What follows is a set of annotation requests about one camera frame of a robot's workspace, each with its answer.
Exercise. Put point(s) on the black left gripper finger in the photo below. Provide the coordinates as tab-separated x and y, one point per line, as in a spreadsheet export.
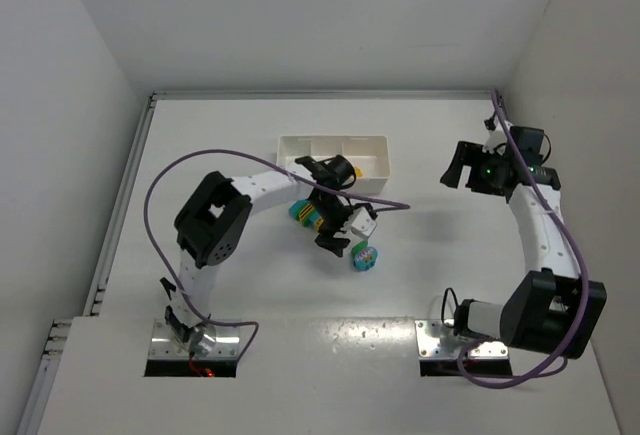
324	240
338	245

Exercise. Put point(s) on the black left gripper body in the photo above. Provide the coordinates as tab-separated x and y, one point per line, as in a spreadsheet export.
329	223

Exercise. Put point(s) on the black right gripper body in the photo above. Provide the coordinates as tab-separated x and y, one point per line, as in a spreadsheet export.
468	168

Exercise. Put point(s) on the teal green lego stack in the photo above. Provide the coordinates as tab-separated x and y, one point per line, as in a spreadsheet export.
363	256

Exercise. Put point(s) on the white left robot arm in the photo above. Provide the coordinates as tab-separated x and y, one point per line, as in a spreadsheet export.
210	225

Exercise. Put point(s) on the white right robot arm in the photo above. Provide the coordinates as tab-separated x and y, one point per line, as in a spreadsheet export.
540	312

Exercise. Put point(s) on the bee lego stack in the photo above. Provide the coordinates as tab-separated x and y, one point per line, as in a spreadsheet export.
306	214

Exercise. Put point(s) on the white divided container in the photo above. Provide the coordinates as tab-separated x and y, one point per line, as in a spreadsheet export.
370	153

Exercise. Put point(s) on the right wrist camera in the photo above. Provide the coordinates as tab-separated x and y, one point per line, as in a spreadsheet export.
496	135

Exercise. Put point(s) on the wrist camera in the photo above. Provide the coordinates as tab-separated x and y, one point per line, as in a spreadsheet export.
362	224
496	135

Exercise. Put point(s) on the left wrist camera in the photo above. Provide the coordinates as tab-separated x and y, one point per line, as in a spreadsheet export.
362	224

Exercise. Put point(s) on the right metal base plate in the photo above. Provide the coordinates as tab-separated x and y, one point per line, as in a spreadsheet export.
436	342

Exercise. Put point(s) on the metal base plate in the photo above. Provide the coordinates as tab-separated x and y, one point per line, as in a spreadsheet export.
208	343
436	342

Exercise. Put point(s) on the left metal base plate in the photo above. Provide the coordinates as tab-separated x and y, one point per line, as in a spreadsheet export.
208	343

